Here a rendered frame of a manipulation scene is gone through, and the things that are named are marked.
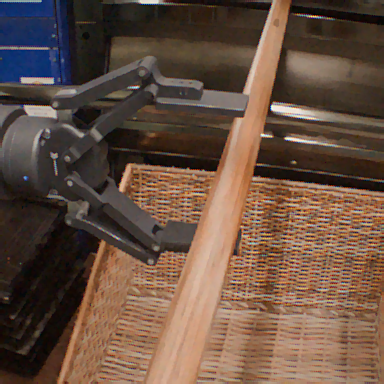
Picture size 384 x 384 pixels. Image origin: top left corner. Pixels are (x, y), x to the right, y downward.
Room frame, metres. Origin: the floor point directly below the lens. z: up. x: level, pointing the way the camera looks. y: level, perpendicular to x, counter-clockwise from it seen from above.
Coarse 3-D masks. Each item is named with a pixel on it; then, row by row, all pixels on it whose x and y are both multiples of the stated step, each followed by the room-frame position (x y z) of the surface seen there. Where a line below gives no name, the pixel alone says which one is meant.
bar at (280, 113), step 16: (0, 96) 0.67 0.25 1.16; (16, 96) 0.66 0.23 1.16; (32, 96) 0.66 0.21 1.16; (48, 96) 0.65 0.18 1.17; (112, 96) 0.64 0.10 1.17; (160, 112) 0.62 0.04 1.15; (176, 112) 0.62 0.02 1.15; (272, 112) 0.60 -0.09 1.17; (288, 112) 0.59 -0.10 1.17; (304, 112) 0.59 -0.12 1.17; (320, 112) 0.59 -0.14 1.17; (336, 112) 0.59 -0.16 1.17; (352, 112) 0.59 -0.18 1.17; (304, 128) 0.59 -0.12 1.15; (320, 128) 0.58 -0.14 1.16; (336, 128) 0.58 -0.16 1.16; (352, 128) 0.57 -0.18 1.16; (368, 128) 0.57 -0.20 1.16
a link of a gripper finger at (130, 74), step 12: (144, 60) 0.44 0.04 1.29; (156, 60) 0.45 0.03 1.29; (120, 72) 0.44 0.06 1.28; (132, 72) 0.43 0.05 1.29; (144, 72) 0.43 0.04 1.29; (84, 84) 0.46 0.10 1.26; (96, 84) 0.44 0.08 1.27; (108, 84) 0.44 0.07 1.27; (120, 84) 0.43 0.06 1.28; (132, 84) 0.43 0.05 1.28; (60, 96) 0.45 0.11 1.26; (72, 96) 0.44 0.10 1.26; (84, 96) 0.44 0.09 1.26; (96, 96) 0.44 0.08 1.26; (60, 108) 0.45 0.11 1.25; (72, 108) 0.44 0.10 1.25
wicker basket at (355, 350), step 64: (128, 192) 0.96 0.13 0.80; (192, 192) 0.95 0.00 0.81; (256, 192) 0.93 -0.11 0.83; (320, 192) 0.91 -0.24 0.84; (128, 256) 0.93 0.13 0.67; (256, 256) 0.90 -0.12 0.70; (320, 256) 0.88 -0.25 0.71; (128, 320) 0.82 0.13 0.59; (256, 320) 0.82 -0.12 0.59; (320, 320) 0.81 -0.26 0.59
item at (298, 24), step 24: (120, 0) 1.04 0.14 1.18; (144, 0) 1.03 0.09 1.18; (168, 0) 1.03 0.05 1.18; (192, 0) 1.03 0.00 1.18; (216, 0) 1.03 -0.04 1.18; (240, 0) 1.03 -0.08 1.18; (192, 24) 1.00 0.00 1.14; (216, 24) 0.99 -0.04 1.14; (240, 24) 0.98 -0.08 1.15; (264, 24) 0.97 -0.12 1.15; (288, 24) 0.96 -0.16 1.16; (312, 24) 0.95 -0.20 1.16; (336, 24) 0.94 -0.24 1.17; (360, 24) 0.93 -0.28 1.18
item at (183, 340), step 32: (288, 0) 0.96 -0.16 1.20; (256, 64) 0.65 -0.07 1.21; (256, 96) 0.55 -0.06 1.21; (256, 128) 0.49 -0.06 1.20; (224, 160) 0.43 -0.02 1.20; (224, 192) 0.38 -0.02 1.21; (224, 224) 0.35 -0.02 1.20; (192, 256) 0.31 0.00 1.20; (224, 256) 0.32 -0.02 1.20; (192, 288) 0.28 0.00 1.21; (192, 320) 0.25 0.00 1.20; (160, 352) 0.22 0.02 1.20; (192, 352) 0.22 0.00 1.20
